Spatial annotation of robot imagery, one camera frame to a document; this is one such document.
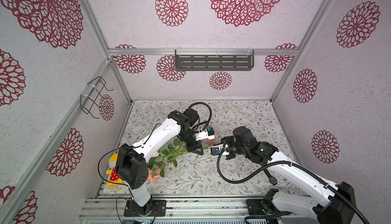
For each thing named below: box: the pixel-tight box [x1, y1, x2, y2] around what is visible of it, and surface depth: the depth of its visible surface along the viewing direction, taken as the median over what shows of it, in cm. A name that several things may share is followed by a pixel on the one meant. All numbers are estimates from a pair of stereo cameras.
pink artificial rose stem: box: [146, 167, 162, 184], surface depth 66 cm
